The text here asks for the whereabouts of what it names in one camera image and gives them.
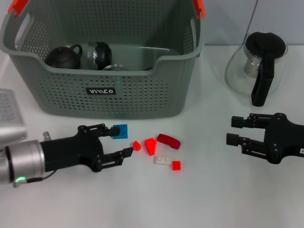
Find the clear translucent toy brick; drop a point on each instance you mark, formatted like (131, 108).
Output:
(162, 160)

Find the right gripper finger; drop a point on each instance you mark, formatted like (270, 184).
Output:
(247, 145)
(251, 121)

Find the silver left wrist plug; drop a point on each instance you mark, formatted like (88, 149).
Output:
(47, 136)

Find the blue square toy brick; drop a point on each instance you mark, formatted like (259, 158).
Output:
(123, 131)

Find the dark red curved brick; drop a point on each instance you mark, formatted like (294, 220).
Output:
(168, 141)

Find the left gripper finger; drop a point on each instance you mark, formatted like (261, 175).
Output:
(102, 130)
(114, 158)

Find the orange-red cube brick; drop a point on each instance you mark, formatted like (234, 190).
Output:
(176, 165)

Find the orange-red slope brick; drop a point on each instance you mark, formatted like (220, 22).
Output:
(150, 146)

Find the dark clay teapot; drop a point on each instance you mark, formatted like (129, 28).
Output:
(63, 59)

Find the grey perforated storage bin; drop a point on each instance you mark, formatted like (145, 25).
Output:
(118, 102)

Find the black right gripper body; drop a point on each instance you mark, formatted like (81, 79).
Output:
(285, 140)

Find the small orange-red stud brick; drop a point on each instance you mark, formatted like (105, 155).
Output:
(137, 145)

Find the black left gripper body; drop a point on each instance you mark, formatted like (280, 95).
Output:
(71, 152)

